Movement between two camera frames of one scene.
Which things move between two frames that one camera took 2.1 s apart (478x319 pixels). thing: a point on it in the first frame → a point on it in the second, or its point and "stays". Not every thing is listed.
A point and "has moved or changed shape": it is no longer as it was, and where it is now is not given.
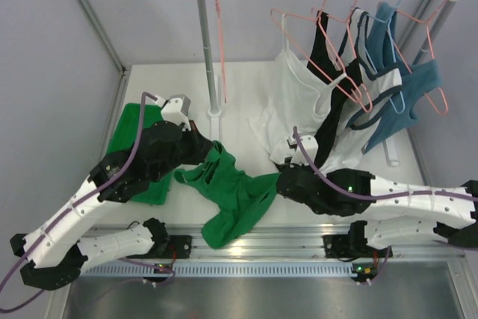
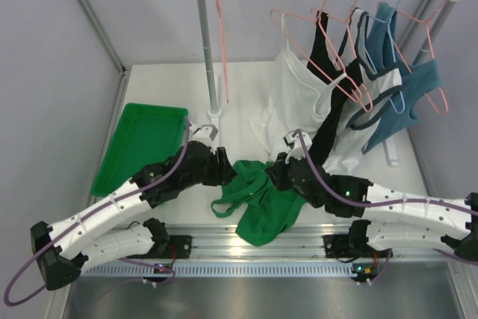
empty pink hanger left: (219, 14) stays
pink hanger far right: (426, 22) stays
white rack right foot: (390, 152) stays
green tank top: (240, 198) has moved or changed shape
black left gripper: (195, 141) → (222, 167)
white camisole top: (296, 104) stays
